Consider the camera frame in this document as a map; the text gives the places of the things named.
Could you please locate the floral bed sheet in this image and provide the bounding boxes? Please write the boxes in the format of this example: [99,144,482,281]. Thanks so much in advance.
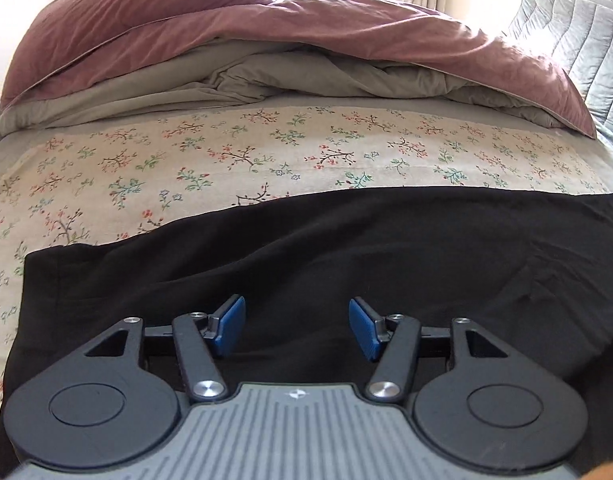
[0,105,613,431]

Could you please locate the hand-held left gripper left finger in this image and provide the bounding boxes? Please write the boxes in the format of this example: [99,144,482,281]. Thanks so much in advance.
[86,294,247,404]

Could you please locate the mauve and grey duvet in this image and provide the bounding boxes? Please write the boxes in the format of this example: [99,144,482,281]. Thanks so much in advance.
[0,0,599,142]

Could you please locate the grey quilted pillow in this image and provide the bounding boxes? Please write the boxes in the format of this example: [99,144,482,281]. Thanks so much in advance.
[501,0,613,131]

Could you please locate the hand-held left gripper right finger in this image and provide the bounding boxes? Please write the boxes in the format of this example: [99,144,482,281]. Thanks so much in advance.
[349,297,510,404]

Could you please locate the black pants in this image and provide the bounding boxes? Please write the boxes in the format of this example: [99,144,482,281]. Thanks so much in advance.
[0,185,613,476]

